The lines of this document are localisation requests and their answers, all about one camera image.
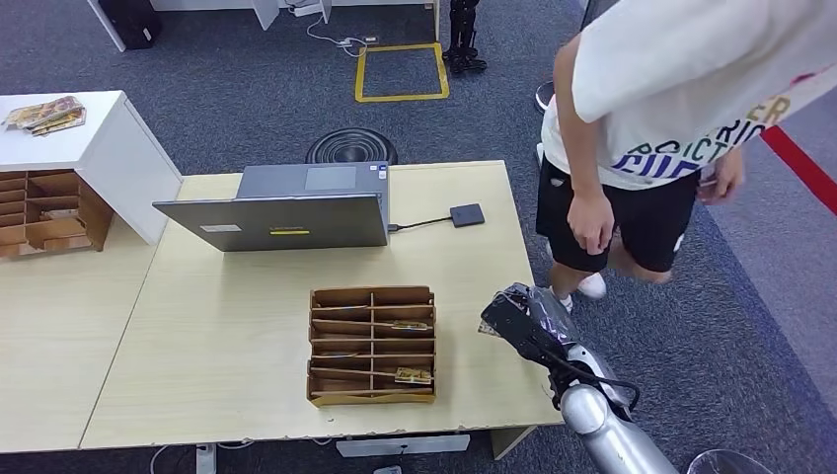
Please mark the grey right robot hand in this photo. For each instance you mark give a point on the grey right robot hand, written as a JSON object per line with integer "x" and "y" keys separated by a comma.
{"x": 552, "y": 314}

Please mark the person's right hand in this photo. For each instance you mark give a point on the person's right hand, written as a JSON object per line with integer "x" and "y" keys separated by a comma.
{"x": 592, "y": 222}

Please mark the person's left hand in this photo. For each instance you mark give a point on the person's left hand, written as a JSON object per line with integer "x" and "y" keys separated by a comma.
{"x": 722, "y": 180}

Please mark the person's right forearm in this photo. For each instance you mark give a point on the person's right forearm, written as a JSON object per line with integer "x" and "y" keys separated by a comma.
{"x": 578, "y": 131}

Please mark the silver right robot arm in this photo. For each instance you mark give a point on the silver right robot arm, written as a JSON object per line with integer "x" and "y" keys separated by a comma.
{"x": 608, "y": 438}

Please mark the person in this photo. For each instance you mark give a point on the person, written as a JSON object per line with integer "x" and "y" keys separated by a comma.
{"x": 654, "y": 65}

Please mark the wooden slotted card organiser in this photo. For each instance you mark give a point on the wooden slotted card organiser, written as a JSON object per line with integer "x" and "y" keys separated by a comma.
{"x": 340, "y": 327}

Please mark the small black square device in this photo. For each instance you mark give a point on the small black square device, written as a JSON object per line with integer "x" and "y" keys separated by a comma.
{"x": 467, "y": 215}

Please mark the chrome stanchion base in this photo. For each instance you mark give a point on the chrome stanchion base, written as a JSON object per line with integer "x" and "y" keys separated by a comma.
{"x": 544, "y": 98}

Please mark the wooden desk leg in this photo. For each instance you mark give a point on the wooden desk leg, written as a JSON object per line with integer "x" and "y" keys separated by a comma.
{"x": 510, "y": 441}

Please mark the long grey power strip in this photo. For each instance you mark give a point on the long grey power strip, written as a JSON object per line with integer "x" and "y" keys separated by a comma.
{"x": 399, "y": 447}

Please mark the black robot legs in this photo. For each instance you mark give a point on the black robot legs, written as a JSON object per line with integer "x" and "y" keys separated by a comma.
{"x": 463, "y": 39}

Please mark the round transparent dome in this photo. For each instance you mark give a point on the round transparent dome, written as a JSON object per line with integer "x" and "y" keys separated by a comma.
{"x": 726, "y": 464}

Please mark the black round stool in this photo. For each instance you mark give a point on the black round stool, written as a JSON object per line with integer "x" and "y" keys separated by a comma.
{"x": 351, "y": 147}

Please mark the grey laptop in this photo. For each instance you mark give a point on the grey laptop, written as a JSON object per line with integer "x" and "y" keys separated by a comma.
{"x": 278, "y": 222}

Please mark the white floor power strip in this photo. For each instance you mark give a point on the white floor power strip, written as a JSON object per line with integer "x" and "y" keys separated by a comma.
{"x": 306, "y": 9}

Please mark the white cabinet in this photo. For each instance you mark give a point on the white cabinet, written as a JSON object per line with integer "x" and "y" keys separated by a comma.
{"x": 118, "y": 157}

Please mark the black box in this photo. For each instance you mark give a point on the black box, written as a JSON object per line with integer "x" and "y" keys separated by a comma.
{"x": 131, "y": 23}

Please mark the wooden pigeonhole shelf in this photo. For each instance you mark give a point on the wooden pigeonhole shelf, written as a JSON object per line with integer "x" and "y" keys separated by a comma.
{"x": 59, "y": 216}

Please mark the stack of printed cards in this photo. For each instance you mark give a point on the stack of printed cards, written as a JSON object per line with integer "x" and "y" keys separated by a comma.
{"x": 42, "y": 116}

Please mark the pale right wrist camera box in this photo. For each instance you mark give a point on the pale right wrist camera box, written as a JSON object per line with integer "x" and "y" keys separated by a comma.
{"x": 516, "y": 324}

